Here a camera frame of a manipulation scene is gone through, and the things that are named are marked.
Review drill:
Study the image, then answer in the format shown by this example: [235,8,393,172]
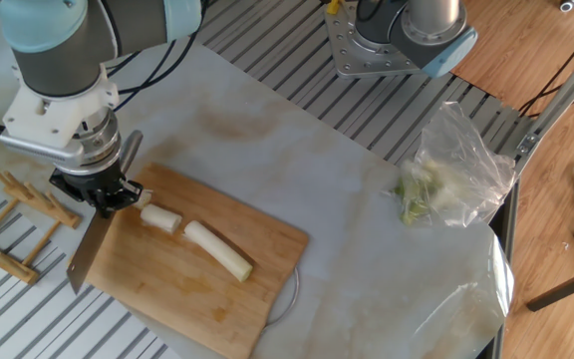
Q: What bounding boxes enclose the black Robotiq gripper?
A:
[49,159,144,219]

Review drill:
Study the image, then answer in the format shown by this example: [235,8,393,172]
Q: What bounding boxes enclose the steel cleaver knife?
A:
[66,130,144,295]

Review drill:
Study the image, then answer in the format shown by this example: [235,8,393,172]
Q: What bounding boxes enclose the white scallion stalk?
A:
[183,219,255,284]

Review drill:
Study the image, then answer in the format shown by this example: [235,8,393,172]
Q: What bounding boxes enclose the wooden peg rack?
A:
[0,158,83,286]

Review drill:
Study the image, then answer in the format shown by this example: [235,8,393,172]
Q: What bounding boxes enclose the bamboo cutting board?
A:
[67,162,311,359]

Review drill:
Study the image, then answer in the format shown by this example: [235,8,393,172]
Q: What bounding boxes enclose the silver robot mounting plate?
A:
[324,1,437,80]

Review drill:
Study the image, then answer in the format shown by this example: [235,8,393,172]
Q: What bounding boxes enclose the plastic bag of scallion scraps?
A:
[391,100,517,229]

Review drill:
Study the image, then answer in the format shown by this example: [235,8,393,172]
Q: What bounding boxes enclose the dark wooden bar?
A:
[525,260,574,313]

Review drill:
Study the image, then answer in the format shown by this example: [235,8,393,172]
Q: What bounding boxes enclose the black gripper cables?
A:
[105,0,206,114]

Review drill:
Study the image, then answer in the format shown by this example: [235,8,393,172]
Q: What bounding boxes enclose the black floor cables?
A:
[517,14,574,120]

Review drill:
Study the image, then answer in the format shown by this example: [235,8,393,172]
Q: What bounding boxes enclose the aluminium frame beam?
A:
[512,32,574,175]

